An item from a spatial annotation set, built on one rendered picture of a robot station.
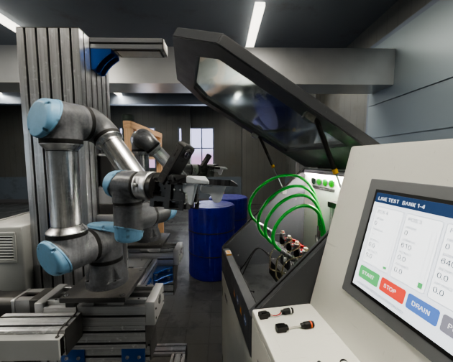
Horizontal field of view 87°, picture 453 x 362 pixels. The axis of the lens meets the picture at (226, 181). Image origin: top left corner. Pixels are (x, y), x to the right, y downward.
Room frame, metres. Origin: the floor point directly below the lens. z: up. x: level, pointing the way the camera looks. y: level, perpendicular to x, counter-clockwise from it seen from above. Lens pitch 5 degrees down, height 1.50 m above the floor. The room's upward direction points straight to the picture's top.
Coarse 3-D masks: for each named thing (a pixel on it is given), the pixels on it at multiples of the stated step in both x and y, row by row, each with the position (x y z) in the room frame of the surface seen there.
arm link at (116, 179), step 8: (112, 176) 0.62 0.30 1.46; (120, 176) 0.62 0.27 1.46; (128, 176) 0.60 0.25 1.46; (104, 184) 0.63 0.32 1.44; (112, 184) 0.62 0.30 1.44; (120, 184) 0.60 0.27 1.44; (128, 184) 0.59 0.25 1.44; (112, 192) 0.62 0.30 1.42; (120, 192) 0.61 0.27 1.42; (128, 192) 0.60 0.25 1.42; (112, 200) 0.62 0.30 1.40; (120, 200) 0.61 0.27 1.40; (128, 200) 0.61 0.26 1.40; (136, 200) 0.63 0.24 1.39
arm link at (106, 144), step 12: (96, 120) 0.80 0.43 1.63; (108, 120) 0.84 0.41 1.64; (96, 132) 0.81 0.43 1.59; (108, 132) 0.81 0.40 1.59; (120, 132) 0.85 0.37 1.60; (96, 144) 0.82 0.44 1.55; (108, 144) 0.80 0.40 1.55; (120, 144) 0.81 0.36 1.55; (108, 156) 0.80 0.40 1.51; (120, 156) 0.79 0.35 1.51; (132, 156) 0.81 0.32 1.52; (120, 168) 0.78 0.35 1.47; (132, 168) 0.78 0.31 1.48; (168, 216) 0.75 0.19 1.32
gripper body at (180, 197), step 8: (152, 176) 0.58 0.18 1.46; (168, 176) 0.55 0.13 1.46; (152, 184) 0.58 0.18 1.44; (160, 184) 0.58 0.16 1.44; (168, 184) 0.54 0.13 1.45; (176, 184) 0.53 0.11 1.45; (152, 192) 0.58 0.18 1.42; (160, 192) 0.58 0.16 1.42; (168, 192) 0.54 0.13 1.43; (176, 192) 0.54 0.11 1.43; (184, 192) 0.53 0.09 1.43; (152, 200) 0.58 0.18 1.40; (160, 200) 0.57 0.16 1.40; (168, 200) 0.54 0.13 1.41; (176, 200) 0.53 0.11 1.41; (184, 200) 0.52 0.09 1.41; (168, 208) 0.54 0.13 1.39; (176, 208) 0.53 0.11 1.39; (184, 208) 0.53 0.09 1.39
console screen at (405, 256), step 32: (384, 192) 0.66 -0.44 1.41; (416, 192) 0.57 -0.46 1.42; (448, 192) 0.50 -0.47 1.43; (384, 224) 0.62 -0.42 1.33; (416, 224) 0.54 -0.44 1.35; (448, 224) 0.48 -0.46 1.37; (352, 256) 0.70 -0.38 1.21; (384, 256) 0.60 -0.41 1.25; (416, 256) 0.52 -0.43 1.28; (448, 256) 0.46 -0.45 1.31; (352, 288) 0.66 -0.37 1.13; (384, 288) 0.57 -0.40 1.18; (416, 288) 0.50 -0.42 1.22; (448, 288) 0.45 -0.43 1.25; (384, 320) 0.55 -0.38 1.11; (416, 320) 0.48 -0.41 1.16; (448, 320) 0.43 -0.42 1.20; (448, 352) 0.41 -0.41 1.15
